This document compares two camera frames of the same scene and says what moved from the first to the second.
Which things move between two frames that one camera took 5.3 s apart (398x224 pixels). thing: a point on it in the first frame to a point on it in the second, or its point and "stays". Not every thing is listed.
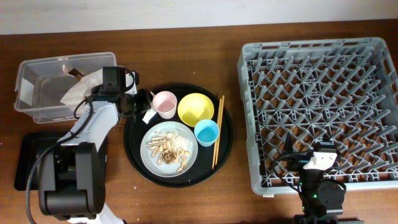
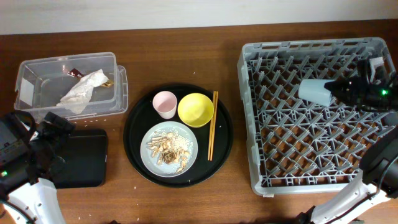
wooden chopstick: x=217 y=135 to x=211 y=124
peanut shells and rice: x=168 y=147 stays
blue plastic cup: x=206 y=132 to x=314 y=90
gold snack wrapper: x=75 y=73 stays
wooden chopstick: x=220 y=130 to x=214 y=126
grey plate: x=167 y=170 stays
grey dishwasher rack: x=347 y=89 stays
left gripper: x=147 y=102 to x=46 y=129
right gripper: x=298 y=162 to x=356 y=91
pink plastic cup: x=165 y=102 stays
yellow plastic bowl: x=195 y=107 stays
